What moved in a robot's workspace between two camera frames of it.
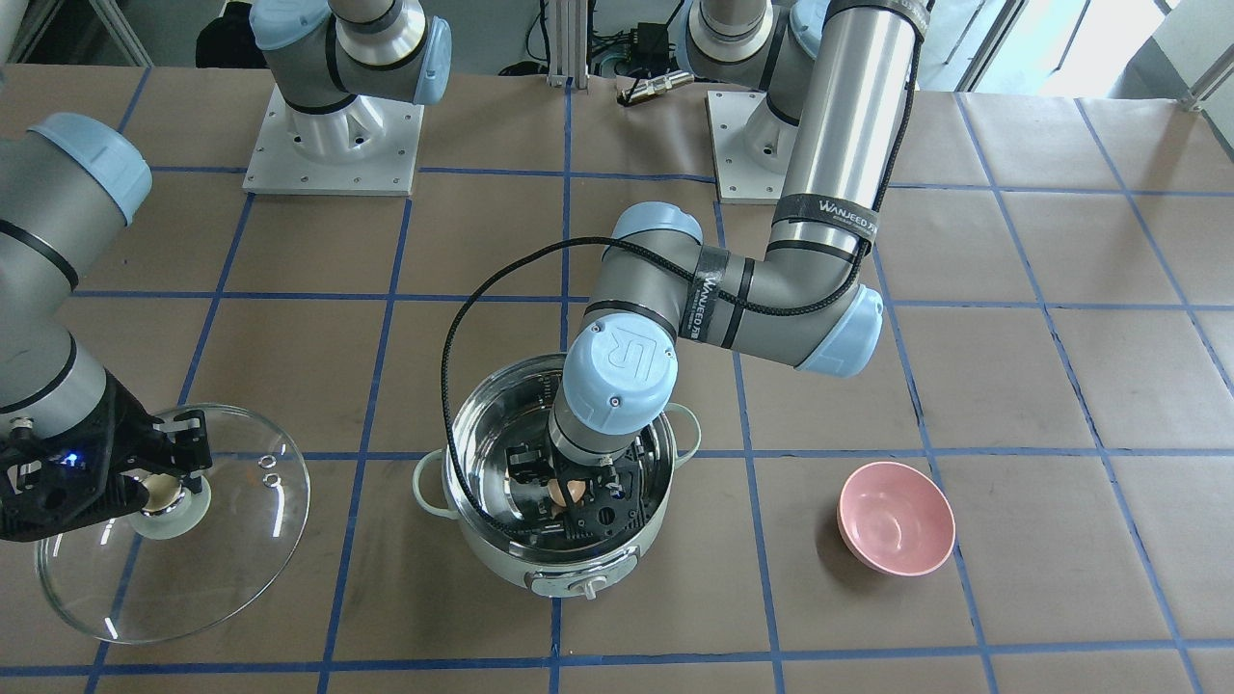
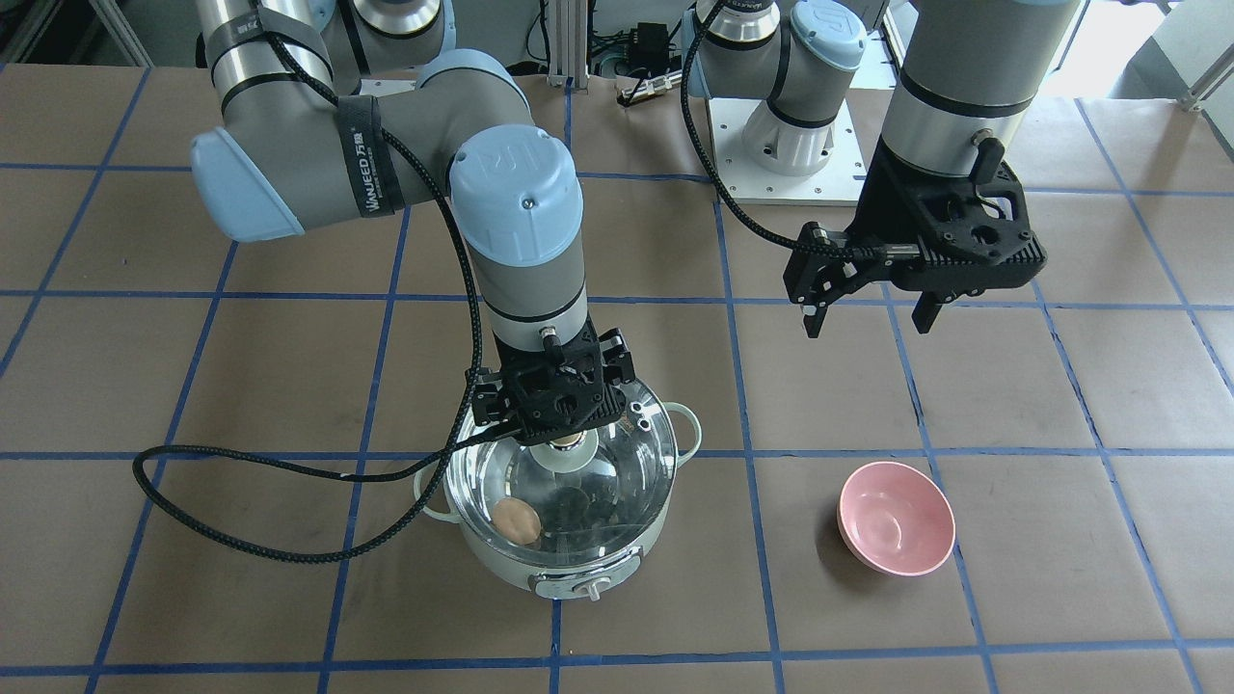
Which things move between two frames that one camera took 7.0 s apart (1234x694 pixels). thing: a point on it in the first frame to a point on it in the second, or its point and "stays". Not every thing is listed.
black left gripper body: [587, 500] to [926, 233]
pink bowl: [895, 520] stays
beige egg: [576, 488] to [516, 520]
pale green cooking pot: [514, 406] stays
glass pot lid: [120, 583] to [569, 502]
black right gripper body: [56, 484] to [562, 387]
